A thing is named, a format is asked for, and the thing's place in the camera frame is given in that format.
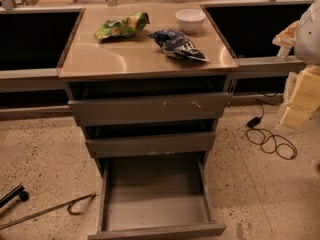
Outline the grey drawer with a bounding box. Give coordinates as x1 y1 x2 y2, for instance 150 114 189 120
69 92 228 126
86 132 216 158
88 152 225 240

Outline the black power adapter cable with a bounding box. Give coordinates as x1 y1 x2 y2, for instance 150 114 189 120
245 91 298 161

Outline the black caster leg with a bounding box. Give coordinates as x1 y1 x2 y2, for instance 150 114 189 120
0 184 29 208

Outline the grey drawer cabinet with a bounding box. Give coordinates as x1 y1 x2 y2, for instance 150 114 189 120
56 2 239 240

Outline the metal rod with hook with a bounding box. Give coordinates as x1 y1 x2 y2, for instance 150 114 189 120
0 193 96 230

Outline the top grey drawer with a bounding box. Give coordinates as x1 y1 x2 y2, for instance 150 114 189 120
69 92 228 126

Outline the blue chip bag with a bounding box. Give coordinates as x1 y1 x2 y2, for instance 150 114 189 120
148 29 208 62

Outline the bottom grey drawer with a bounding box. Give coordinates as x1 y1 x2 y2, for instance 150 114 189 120
88 152 225 240

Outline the clear water bottle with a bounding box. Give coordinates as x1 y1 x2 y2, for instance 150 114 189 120
277 46 291 61

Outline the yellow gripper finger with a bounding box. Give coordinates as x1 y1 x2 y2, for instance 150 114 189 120
280 65 320 129
272 21 298 47

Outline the green chip bag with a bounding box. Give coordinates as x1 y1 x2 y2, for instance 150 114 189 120
94 12 150 40

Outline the middle grey drawer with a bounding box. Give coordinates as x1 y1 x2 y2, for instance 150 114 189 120
86 132 216 158

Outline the white bowl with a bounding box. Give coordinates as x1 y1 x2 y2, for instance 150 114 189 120
175 9 206 34

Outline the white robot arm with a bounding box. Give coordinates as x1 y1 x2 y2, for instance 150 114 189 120
272 0 320 129

